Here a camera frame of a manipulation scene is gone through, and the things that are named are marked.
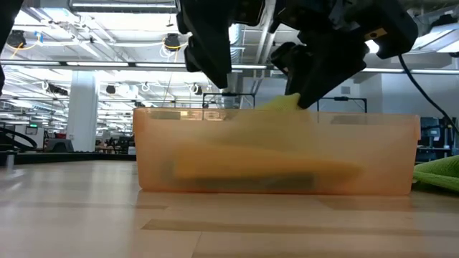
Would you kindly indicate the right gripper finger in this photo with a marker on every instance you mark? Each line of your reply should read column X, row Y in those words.
column 285, row 57
column 322, row 68

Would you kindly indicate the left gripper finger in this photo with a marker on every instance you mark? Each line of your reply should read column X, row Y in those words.
column 191, row 53
column 215, row 61

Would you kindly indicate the teal microfiber towel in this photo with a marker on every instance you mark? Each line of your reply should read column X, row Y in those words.
column 251, row 182

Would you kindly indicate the green microfiber towel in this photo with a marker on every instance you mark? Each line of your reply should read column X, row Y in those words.
column 437, row 172

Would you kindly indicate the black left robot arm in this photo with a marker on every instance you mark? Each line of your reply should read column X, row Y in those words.
column 7, row 21

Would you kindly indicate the orange translucent plastic bin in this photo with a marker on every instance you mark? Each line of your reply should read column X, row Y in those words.
column 150, row 161

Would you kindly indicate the white building pillar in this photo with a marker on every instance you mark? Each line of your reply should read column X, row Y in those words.
column 82, row 111

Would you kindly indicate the black background workstation frame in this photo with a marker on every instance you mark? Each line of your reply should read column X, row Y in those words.
column 342, row 98
column 229, row 95

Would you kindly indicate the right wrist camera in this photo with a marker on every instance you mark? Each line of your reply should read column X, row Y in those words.
column 394, row 28

